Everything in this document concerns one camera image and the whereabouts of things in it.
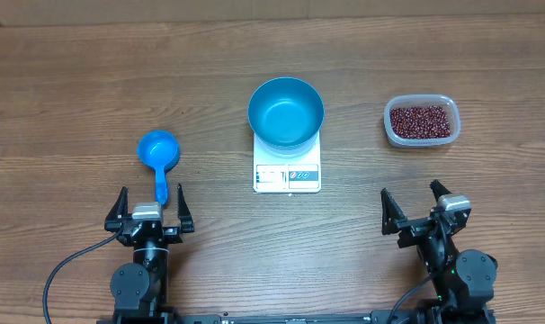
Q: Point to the blue plastic measuring scoop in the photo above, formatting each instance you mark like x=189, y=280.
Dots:
x=160, y=151

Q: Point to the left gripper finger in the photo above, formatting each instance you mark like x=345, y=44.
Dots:
x=183, y=213
x=120, y=208

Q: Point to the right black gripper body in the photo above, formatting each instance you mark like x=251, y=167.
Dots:
x=412, y=231

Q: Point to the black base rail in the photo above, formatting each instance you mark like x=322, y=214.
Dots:
x=375, y=317

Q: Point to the blue metal bowl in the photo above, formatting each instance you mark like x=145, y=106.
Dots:
x=286, y=112

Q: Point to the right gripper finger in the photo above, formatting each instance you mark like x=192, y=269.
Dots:
x=438, y=189
x=393, y=219

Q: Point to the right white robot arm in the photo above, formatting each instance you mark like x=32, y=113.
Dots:
x=459, y=284

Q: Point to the white digital kitchen scale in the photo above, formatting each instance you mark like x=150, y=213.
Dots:
x=287, y=171

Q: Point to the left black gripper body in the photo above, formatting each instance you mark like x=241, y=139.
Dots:
x=173, y=236

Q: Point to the red beans in container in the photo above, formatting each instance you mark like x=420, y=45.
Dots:
x=420, y=122

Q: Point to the clear plastic food container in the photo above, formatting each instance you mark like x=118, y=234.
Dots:
x=408, y=100

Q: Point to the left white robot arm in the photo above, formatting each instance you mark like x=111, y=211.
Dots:
x=140, y=288

